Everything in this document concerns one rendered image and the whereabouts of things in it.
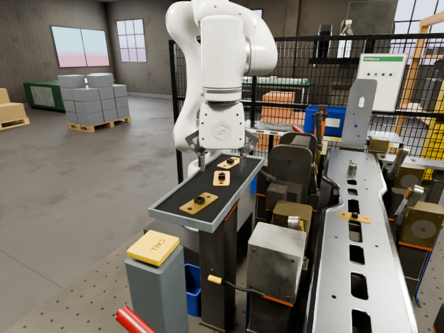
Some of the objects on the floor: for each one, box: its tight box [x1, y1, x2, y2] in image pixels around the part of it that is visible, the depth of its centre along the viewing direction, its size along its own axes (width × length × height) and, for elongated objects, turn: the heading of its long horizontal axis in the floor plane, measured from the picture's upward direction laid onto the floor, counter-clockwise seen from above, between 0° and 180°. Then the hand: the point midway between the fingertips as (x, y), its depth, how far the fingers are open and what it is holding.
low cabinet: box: [22, 79, 116, 114], centre depth 831 cm, size 189×173×75 cm
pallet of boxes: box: [57, 73, 131, 133], centre depth 590 cm, size 109×74×108 cm
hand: (222, 166), depth 65 cm, fingers open, 8 cm apart
